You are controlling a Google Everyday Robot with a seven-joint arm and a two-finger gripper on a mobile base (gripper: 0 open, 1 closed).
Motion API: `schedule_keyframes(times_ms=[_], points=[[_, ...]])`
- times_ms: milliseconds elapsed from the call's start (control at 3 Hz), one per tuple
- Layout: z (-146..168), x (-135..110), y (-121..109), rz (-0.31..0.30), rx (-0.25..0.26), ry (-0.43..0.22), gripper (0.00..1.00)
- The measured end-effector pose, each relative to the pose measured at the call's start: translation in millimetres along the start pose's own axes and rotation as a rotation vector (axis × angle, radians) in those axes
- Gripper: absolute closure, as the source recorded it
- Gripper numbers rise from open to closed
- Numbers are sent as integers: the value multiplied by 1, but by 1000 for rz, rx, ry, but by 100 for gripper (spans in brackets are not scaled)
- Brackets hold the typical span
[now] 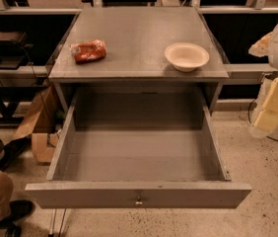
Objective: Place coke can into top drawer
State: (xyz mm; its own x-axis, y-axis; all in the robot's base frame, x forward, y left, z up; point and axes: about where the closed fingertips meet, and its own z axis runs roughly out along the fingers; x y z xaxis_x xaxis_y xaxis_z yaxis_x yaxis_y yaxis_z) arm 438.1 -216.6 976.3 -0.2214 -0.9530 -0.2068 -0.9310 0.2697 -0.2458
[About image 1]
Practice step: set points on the black shoe near drawer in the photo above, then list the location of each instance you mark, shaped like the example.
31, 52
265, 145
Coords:
20, 208

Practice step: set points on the open grey top drawer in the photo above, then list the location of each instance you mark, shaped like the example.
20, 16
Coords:
138, 150

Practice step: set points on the dark box on shelf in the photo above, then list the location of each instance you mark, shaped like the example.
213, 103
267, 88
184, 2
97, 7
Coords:
12, 38

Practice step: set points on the brown cardboard box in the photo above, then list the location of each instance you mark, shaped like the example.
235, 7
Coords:
39, 123

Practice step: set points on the black shoe upper left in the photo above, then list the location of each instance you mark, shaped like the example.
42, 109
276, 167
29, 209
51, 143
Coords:
12, 151

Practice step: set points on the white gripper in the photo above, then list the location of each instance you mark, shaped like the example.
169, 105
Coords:
267, 119

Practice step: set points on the grey metal cabinet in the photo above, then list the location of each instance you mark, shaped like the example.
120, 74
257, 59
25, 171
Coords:
136, 39

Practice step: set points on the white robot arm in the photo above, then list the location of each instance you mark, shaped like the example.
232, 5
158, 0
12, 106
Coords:
273, 62

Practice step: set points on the white paper bowl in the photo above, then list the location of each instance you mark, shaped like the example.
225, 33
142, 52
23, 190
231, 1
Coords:
186, 57

